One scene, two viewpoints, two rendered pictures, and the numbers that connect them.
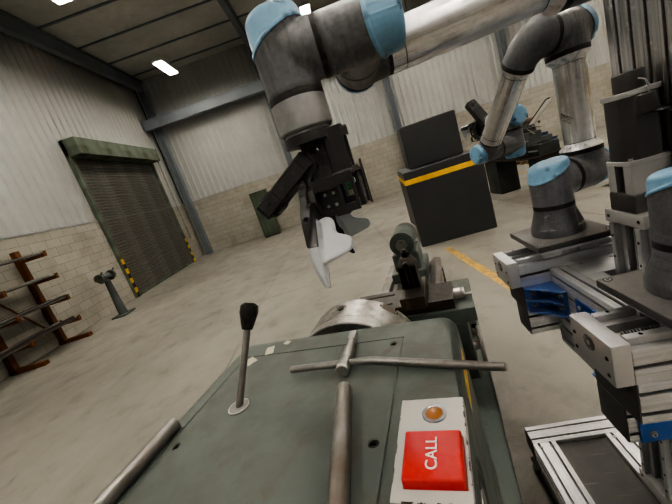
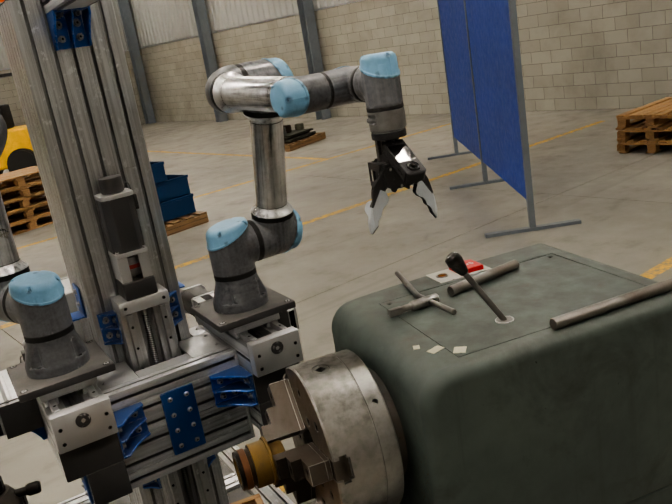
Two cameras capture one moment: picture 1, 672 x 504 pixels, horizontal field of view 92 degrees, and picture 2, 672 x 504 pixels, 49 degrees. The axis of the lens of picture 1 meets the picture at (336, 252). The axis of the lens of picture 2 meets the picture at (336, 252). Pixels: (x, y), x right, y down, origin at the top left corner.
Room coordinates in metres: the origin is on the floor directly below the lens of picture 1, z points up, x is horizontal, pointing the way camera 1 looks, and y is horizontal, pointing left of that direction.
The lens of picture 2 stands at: (1.54, 1.07, 1.82)
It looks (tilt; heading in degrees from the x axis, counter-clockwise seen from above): 16 degrees down; 231
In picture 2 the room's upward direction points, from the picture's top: 10 degrees counter-clockwise
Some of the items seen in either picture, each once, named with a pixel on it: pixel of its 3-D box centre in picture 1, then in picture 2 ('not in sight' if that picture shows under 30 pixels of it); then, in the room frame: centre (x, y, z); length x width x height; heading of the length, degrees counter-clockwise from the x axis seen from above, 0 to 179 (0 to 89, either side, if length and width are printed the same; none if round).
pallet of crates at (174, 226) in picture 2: not in sight; (138, 201); (-2.06, -6.74, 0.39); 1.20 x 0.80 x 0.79; 5
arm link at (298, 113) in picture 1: (304, 119); (385, 121); (0.48, -0.02, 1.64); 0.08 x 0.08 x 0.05
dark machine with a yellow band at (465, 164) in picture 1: (435, 176); not in sight; (5.96, -2.15, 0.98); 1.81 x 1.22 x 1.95; 168
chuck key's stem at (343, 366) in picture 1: (348, 350); (413, 305); (0.52, 0.03, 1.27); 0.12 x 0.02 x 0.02; 162
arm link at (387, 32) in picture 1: (357, 37); (345, 85); (0.48, -0.12, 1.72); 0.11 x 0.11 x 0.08; 83
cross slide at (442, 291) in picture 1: (403, 302); not in sight; (1.34, -0.21, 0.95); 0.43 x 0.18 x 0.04; 69
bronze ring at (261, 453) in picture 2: not in sight; (261, 463); (0.91, -0.03, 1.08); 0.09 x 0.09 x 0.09; 69
